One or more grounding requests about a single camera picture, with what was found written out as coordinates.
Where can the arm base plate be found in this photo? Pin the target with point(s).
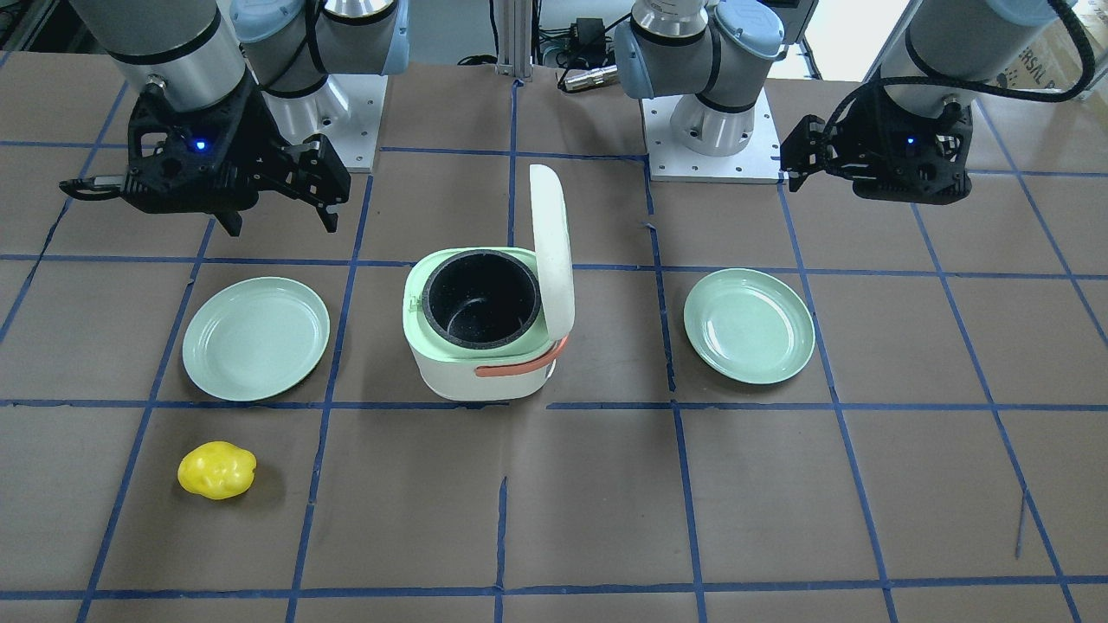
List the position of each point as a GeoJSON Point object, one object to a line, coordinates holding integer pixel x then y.
{"type": "Point", "coordinates": [691, 143]}
{"type": "Point", "coordinates": [347, 109]}

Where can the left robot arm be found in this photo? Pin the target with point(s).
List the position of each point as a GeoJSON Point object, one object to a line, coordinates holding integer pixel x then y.
{"type": "Point", "coordinates": [699, 70]}

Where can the aluminium frame post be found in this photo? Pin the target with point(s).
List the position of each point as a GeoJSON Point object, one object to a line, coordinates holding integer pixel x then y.
{"type": "Point", "coordinates": [514, 30]}

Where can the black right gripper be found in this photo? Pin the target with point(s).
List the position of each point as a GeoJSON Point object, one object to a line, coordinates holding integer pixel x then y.
{"type": "Point", "coordinates": [252, 138]}

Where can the white rice cooker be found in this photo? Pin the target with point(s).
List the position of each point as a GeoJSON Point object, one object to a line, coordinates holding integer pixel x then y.
{"type": "Point", "coordinates": [487, 324]}

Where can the green plate near left arm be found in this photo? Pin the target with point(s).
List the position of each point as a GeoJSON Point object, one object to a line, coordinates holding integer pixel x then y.
{"type": "Point", "coordinates": [749, 326]}

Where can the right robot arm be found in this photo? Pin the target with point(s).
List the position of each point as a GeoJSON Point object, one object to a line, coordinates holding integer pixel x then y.
{"type": "Point", "coordinates": [200, 52]}

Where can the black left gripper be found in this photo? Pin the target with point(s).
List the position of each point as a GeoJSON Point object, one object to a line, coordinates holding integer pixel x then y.
{"type": "Point", "coordinates": [844, 130]}

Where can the black power adapter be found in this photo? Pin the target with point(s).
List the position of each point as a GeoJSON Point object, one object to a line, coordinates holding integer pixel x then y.
{"type": "Point", "coordinates": [587, 33]}

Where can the yellow bell pepper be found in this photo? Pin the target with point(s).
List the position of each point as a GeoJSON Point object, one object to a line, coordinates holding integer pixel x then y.
{"type": "Point", "coordinates": [217, 470]}

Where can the green plate near right arm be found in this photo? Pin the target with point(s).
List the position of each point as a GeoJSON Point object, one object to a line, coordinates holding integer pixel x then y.
{"type": "Point", "coordinates": [256, 339]}

